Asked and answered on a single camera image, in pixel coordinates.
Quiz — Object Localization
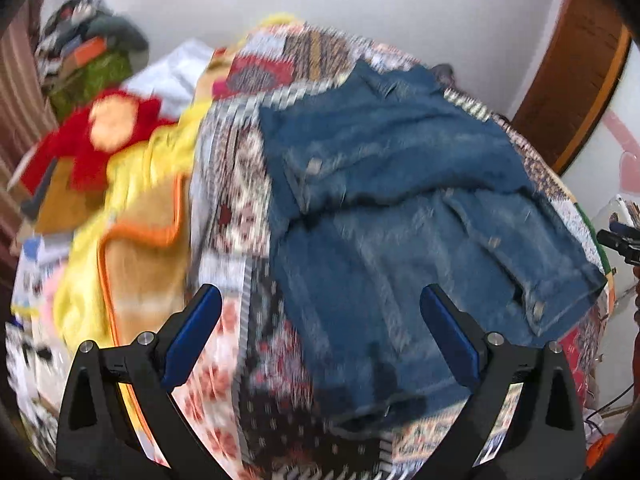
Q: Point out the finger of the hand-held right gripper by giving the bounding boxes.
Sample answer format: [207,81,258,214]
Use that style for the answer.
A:
[596,229,640,267]
[609,212,640,236]

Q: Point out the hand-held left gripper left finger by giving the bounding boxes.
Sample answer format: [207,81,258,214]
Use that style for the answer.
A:
[55,283,236,480]

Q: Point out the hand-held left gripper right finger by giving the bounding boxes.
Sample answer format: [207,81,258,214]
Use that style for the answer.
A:
[420,283,587,480]

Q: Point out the pile of clothes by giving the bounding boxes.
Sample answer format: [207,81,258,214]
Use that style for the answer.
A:
[35,0,121,61]

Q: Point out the scattered printed papers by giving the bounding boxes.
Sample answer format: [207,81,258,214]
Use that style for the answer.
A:
[5,237,71,461]

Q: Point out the patchwork bedspread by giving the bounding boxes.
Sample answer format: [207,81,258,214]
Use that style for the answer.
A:
[190,20,616,480]

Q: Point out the brown wooden door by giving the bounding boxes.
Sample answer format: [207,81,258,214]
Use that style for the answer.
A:
[510,0,633,176]

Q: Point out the yellow blanket with orange trim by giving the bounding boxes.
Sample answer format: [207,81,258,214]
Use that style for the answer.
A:
[55,105,211,441]

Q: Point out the orange object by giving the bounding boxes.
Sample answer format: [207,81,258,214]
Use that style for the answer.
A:
[586,432,616,472]

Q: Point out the brown cloth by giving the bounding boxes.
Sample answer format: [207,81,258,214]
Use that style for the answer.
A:
[22,160,108,236]

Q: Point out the red plush toy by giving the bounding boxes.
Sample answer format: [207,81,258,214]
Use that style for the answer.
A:
[20,89,173,196]

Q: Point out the white bed sheet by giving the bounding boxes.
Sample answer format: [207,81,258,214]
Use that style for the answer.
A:
[122,40,221,116]

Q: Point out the striped red curtain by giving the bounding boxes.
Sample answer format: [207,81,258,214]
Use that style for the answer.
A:
[0,0,58,241]

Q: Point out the pink heart wall sticker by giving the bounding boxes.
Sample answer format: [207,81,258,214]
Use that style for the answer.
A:
[602,110,640,191]

